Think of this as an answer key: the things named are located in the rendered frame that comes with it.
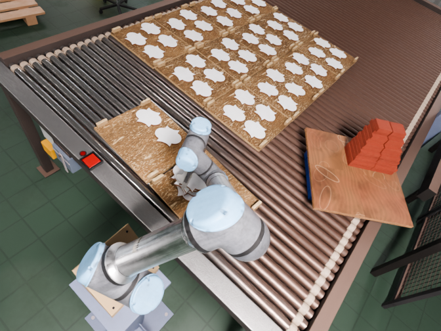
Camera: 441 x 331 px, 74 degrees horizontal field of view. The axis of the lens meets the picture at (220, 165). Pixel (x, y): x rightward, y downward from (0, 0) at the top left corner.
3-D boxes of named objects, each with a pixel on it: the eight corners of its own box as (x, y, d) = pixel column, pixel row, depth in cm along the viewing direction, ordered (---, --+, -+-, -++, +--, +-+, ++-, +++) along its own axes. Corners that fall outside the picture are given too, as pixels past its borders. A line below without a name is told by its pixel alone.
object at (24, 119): (45, 178, 223) (1, 92, 154) (36, 168, 226) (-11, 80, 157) (60, 169, 229) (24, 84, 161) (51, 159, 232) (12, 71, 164)
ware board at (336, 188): (411, 228, 139) (413, 226, 138) (312, 209, 133) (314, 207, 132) (386, 147, 168) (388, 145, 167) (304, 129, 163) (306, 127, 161)
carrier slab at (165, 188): (209, 251, 123) (210, 250, 121) (149, 185, 134) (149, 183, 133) (261, 205, 141) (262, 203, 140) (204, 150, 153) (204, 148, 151)
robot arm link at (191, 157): (207, 176, 99) (215, 152, 105) (184, 155, 93) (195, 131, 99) (190, 180, 103) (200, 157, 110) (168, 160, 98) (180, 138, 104)
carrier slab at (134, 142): (146, 184, 134) (146, 182, 133) (94, 129, 145) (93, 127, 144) (200, 148, 153) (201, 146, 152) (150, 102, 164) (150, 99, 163)
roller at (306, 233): (336, 267, 136) (341, 264, 132) (75, 47, 183) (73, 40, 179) (340, 259, 138) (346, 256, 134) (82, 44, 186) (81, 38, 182)
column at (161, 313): (125, 368, 168) (112, 367, 98) (84, 318, 177) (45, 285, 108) (173, 314, 189) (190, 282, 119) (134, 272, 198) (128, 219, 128)
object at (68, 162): (72, 178, 154) (64, 159, 140) (56, 162, 158) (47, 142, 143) (90, 167, 160) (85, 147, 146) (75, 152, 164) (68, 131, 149)
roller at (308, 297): (311, 311, 122) (316, 309, 118) (35, 61, 169) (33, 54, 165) (316, 302, 125) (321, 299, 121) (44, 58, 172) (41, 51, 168)
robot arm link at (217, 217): (106, 306, 86) (267, 248, 64) (62, 285, 78) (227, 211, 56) (118, 268, 95) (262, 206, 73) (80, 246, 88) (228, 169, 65)
